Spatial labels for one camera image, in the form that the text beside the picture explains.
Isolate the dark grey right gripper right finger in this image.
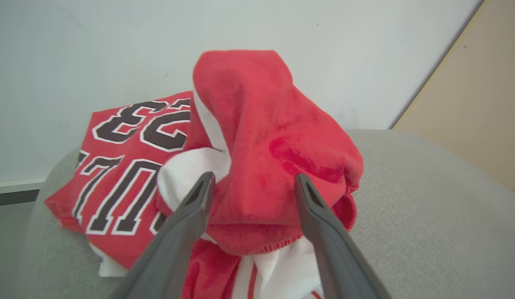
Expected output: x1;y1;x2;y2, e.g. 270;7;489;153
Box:
294;173;392;299

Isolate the beige partition panel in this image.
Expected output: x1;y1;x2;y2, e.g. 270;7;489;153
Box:
391;0;515;199

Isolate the white wall cable duct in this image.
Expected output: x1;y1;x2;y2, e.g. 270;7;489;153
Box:
0;178;47;196

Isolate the black baseboard strip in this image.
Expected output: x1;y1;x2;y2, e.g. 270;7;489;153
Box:
0;189;43;207

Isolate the red basketball jersey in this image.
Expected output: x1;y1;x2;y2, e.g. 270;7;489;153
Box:
44;91;241;299

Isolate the white garment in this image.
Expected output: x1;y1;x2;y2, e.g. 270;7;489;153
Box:
88;89;325;299

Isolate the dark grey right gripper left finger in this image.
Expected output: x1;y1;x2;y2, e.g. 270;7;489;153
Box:
110;171;217;299

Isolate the red fleece garment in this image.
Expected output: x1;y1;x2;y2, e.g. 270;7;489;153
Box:
184;49;365;256

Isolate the grey fabric sofa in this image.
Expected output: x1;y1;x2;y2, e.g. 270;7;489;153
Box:
20;128;515;299

